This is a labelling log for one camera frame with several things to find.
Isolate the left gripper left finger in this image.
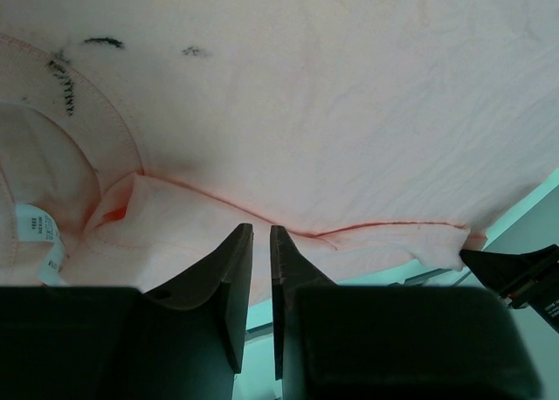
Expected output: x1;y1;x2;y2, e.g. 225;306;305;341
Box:
145;224;253;374

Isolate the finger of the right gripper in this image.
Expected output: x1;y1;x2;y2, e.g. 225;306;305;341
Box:
459;246;558;295

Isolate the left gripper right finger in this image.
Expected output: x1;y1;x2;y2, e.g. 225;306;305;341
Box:
270;225;336;380

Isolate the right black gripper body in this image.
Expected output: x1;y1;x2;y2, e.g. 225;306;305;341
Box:
500;253;558;330

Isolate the salmon pink t shirt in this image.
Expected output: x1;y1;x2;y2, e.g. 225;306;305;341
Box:
1;0;558;303

